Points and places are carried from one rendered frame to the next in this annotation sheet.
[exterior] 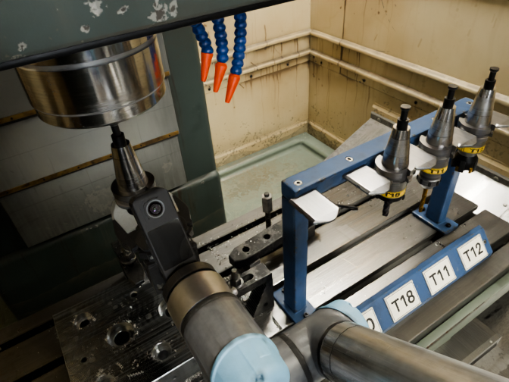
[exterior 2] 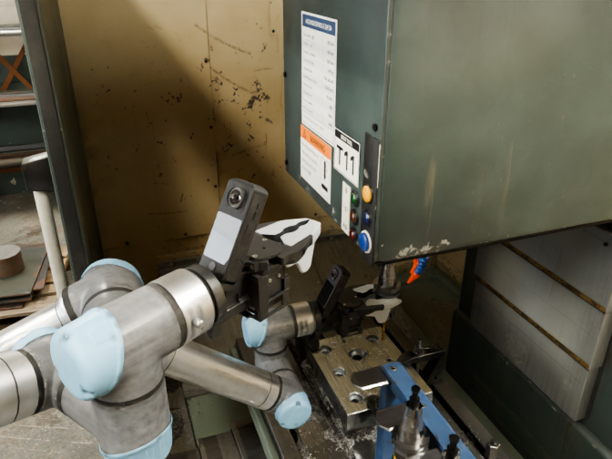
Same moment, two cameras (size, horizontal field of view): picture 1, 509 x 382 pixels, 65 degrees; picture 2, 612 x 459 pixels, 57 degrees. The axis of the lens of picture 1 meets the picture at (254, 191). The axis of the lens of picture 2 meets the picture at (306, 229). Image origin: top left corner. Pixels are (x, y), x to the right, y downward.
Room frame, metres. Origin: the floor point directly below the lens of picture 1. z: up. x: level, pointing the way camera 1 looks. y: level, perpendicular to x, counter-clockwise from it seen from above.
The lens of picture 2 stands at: (0.48, -0.96, 1.96)
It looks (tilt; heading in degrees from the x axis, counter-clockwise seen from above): 26 degrees down; 100
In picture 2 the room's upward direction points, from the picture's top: straight up
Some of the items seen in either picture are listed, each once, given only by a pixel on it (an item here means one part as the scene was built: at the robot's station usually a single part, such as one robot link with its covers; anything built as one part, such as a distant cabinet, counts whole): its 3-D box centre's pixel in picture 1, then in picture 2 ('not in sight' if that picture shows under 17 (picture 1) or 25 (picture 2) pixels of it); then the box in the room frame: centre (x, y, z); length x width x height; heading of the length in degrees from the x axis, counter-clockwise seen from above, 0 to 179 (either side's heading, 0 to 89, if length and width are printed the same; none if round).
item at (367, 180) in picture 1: (370, 181); (394, 418); (0.51, -0.19, 1.21); 0.07 x 0.05 x 0.01; 30
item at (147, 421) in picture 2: not in sight; (123, 409); (0.21, -0.54, 1.51); 0.11 x 0.08 x 0.11; 154
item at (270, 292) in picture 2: not in sight; (236, 281); (0.30, -0.41, 1.61); 0.12 x 0.08 x 0.09; 60
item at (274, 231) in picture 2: not in sight; (286, 243); (0.34, -0.31, 1.61); 0.09 x 0.03 x 0.06; 60
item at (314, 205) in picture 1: (316, 208); (368, 379); (0.45, -0.09, 1.21); 0.07 x 0.05 x 0.01; 30
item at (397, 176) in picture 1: (393, 168); (410, 440); (0.53, -0.24, 1.21); 0.06 x 0.06 x 0.03
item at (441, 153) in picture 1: (437, 146); not in sight; (0.59, -0.33, 1.21); 0.06 x 0.06 x 0.03
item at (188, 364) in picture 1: (149, 327); (364, 372); (0.43, 0.22, 0.97); 0.29 x 0.23 x 0.05; 120
